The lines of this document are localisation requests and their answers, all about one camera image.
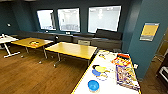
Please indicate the light grey cushion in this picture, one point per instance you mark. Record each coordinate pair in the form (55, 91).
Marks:
(84, 42)

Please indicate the wooden top table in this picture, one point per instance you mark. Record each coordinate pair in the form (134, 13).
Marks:
(23, 42)
(71, 50)

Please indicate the dark bench sofa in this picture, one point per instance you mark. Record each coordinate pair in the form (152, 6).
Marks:
(106, 39)

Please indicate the interior glass window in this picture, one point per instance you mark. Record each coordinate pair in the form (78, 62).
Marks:
(68, 20)
(104, 19)
(46, 20)

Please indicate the orange game box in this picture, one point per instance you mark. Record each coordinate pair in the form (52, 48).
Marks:
(122, 59)

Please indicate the small yellow table item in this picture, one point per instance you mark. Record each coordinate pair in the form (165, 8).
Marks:
(33, 43)

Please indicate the colourful board game box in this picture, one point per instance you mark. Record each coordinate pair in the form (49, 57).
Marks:
(127, 77)

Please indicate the white folding table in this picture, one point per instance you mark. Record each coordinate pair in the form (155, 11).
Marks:
(6, 40)

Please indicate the white wall outlet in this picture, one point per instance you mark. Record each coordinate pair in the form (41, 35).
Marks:
(135, 66)

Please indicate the yellow wall poster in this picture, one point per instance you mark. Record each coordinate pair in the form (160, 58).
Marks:
(149, 32)

